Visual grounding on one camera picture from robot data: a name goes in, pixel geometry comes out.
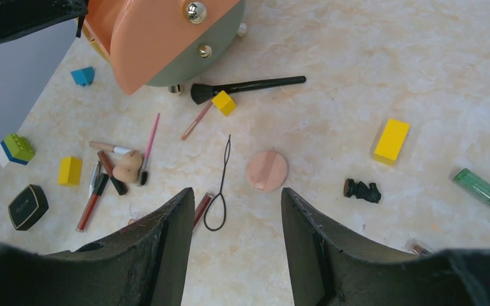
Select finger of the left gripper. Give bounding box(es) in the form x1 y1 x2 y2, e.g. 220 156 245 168
0 0 89 44

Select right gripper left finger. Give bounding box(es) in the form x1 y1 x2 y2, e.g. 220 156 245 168
0 187 195 305

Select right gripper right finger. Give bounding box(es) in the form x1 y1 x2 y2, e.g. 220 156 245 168
281 187 490 305

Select cream round drawer organizer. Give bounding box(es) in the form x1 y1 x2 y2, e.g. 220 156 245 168
84 0 246 95

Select beige makeup sponge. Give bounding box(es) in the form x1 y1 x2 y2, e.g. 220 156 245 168
113 150 143 183

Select black makeup brush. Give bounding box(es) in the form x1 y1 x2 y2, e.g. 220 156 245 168
190 76 307 105

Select brown lipstick tube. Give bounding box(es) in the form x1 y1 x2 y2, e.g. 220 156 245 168
97 150 128 196

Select small black figurine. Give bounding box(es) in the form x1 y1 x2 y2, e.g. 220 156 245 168
343 178 382 203

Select dark red lip gloss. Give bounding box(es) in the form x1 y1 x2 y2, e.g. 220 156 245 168
193 193 214 229

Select pink thin brush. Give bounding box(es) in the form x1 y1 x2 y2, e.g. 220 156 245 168
138 113 160 186

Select black tweezers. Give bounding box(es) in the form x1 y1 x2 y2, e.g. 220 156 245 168
408 242 432 256

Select red lip gloss tube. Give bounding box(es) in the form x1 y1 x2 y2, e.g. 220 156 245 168
76 173 109 232

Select small blue block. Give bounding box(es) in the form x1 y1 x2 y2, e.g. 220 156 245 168
70 66 95 87

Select pink round powder puff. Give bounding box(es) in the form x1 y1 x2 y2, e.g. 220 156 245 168
246 150 288 193

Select yellow wedge block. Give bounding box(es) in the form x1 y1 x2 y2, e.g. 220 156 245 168
57 156 82 187

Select green white blue lego stack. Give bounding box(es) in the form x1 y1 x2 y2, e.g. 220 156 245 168
0 133 35 167

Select nude concealer tube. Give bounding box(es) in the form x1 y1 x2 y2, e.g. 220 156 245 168
89 141 133 155

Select black compact case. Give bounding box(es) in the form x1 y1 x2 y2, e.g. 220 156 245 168
8 184 48 231

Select yellow rectangular block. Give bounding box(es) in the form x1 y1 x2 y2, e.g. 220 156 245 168
373 119 410 166

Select black hair loop tool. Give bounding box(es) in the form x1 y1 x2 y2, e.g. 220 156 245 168
203 135 232 232

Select peach lip pencil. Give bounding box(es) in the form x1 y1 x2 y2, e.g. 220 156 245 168
181 102 212 141

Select small yellow cube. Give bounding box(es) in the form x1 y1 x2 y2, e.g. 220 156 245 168
212 91 237 117

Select green tube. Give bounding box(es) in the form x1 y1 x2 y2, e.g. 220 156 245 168
452 168 490 207

